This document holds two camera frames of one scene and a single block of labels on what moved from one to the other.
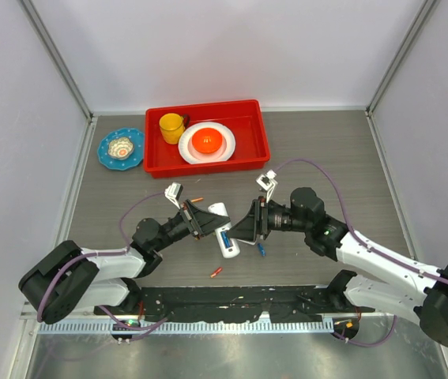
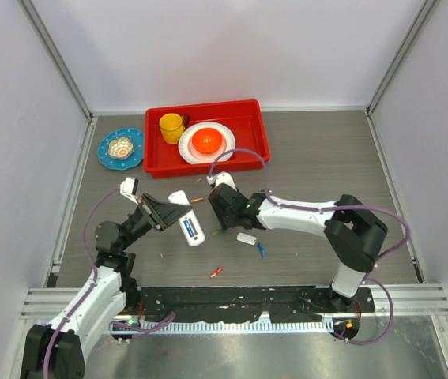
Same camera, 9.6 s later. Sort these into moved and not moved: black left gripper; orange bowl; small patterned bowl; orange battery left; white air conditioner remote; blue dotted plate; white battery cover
Moved: white air conditioner remote; black left gripper
Not moved: small patterned bowl; blue dotted plate; white battery cover; orange bowl; orange battery left
